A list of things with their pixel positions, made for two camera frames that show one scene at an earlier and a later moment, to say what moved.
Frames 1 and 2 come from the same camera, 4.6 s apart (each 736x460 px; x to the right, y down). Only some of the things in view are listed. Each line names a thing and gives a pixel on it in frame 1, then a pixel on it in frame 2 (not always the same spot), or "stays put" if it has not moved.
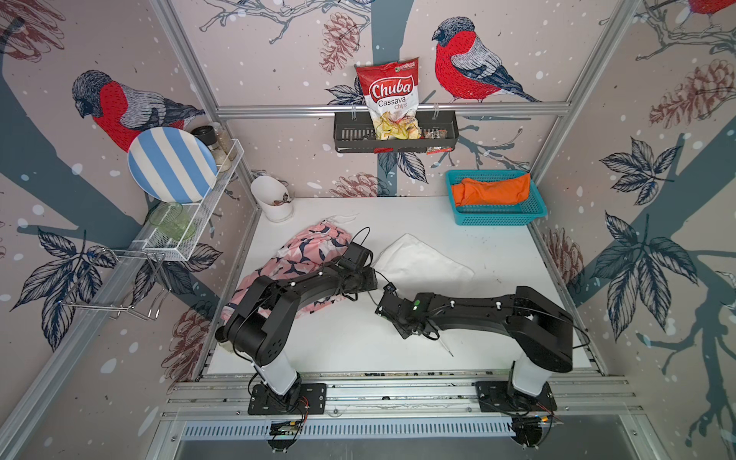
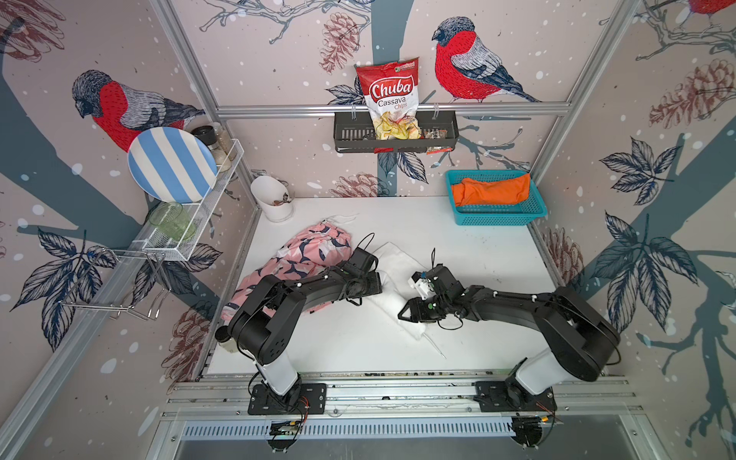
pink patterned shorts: (308, 251) stays put
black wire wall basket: (355, 133) stays put
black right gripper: (403, 333) -> (414, 311)
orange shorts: (507, 190) stays put
